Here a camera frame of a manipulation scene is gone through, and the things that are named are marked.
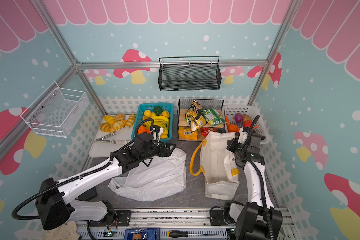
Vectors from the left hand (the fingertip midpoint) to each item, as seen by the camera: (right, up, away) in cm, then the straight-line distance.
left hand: (170, 147), depth 77 cm
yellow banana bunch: (-13, +16, +38) cm, 43 cm away
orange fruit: (-21, +9, +21) cm, 32 cm away
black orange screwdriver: (+7, -39, -9) cm, 41 cm away
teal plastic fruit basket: (-24, +26, +36) cm, 51 cm away
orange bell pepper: (+40, +10, +24) cm, 48 cm away
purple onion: (+48, +18, +35) cm, 62 cm away
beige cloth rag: (-48, -39, -6) cm, 62 cm away
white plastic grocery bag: (-4, -18, +9) cm, 21 cm away
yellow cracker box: (+8, +7, +20) cm, 23 cm away
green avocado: (-13, +24, +35) cm, 44 cm away
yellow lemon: (-20, +21, +35) cm, 45 cm away
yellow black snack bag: (+13, +17, +10) cm, 24 cm away
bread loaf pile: (-42, +15, +35) cm, 57 cm away
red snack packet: (+20, +8, +17) cm, 27 cm away
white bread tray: (-49, -5, +22) cm, 54 cm away
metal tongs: (-50, +2, +25) cm, 56 cm away
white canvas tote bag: (+29, -14, +13) cm, 34 cm away
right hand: (+32, +3, +5) cm, 32 cm away
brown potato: (+54, +18, +35) cm, 67 cm away
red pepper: (+53, +13, +28) cm, 61 cm away
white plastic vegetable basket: (+47, +25, +47) cm, 71 cm away
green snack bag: (+24, +17, +12) cm, 32 cm away
